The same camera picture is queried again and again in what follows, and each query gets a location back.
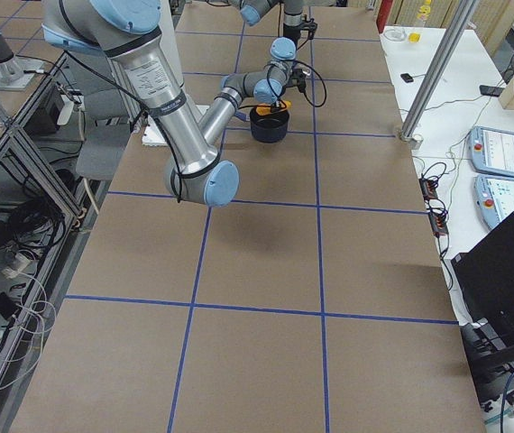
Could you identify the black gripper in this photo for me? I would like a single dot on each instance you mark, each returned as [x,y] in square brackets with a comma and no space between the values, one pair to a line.
[277,93]

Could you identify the yellow corn cob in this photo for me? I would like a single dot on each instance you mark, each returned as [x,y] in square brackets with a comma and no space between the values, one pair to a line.
[279,106]

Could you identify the dark blue saucepan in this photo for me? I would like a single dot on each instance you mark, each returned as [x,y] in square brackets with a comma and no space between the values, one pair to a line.
[268,128]

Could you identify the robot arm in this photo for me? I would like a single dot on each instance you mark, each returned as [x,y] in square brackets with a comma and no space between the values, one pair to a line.
[129,34]
[294,21]

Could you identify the small black puck device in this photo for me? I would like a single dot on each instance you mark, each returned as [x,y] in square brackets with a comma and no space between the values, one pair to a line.
[407,77]

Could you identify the grey office chair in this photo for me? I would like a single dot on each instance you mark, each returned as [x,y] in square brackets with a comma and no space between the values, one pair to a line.
[103,148]

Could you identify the far blue teach pendant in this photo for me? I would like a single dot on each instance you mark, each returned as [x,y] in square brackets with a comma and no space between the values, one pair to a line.
[492,151]

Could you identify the blue teach pendant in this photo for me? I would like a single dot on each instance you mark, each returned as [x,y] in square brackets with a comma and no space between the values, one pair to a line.
[492,151]
[495,198]

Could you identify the near blue teach pendant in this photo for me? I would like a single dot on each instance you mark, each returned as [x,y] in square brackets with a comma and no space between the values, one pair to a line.
[495,198]

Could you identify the black monitor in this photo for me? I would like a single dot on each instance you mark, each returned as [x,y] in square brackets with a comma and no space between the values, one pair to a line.
[486,277]

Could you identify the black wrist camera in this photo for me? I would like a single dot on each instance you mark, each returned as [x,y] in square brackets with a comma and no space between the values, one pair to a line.
[298,79]

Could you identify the aluminium frame post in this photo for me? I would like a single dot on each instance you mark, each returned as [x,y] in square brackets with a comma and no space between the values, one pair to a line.
[443,54]

